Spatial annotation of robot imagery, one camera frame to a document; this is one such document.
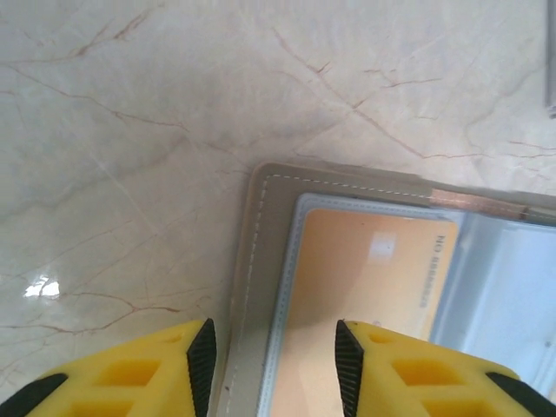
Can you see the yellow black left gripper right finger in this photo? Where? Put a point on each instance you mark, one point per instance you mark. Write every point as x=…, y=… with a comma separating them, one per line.
x=434, y=382

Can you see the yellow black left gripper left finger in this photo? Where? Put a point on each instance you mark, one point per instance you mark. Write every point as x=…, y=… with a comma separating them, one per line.
x=108, y=382

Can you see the orange credit card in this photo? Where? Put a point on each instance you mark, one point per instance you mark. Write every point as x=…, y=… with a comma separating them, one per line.
x=369, y=282

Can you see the grey leather card holder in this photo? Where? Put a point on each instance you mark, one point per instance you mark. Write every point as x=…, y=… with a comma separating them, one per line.
x=256, y=260

